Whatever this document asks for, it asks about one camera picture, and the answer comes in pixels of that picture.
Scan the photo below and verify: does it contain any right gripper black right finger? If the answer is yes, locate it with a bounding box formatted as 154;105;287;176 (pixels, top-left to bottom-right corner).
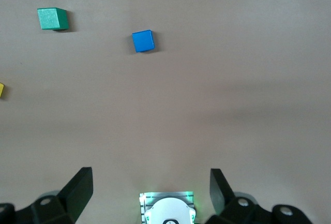
205;168;315;224

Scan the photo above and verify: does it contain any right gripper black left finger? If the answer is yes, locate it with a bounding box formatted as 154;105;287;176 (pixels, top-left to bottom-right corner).
0;167;94;224

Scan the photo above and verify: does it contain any blue wooden block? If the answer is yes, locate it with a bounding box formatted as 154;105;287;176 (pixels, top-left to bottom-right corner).
131;29;156;53

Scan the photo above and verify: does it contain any green wooden block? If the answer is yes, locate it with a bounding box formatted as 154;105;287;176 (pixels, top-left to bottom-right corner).
37;7;69;31

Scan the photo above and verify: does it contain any brown table cover sheet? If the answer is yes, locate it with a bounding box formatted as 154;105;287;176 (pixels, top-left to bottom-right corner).
0;0;331;224

